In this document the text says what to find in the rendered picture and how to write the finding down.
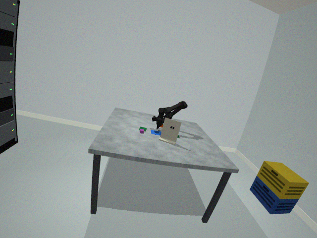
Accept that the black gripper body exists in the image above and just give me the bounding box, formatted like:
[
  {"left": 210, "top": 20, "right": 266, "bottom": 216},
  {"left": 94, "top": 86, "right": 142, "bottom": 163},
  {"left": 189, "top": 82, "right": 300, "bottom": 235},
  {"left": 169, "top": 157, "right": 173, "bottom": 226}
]
[{"left": 156, "top": 115, "right": 163, "bottom": 122}]

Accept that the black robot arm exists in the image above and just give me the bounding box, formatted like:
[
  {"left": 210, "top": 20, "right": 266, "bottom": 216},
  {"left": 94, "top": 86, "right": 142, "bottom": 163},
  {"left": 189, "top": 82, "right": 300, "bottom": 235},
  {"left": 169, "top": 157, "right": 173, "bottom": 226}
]
[{"left": 152, "top": 101, "right": 187, "bottom": 124}]

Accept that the blue flat square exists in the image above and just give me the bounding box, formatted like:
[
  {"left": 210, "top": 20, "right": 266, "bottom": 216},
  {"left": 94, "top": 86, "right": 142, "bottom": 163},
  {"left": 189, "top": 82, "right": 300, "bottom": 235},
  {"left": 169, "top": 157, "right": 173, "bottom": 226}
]
[{"left": 151, "top": 130, "right": 161, "bottom": 135}]

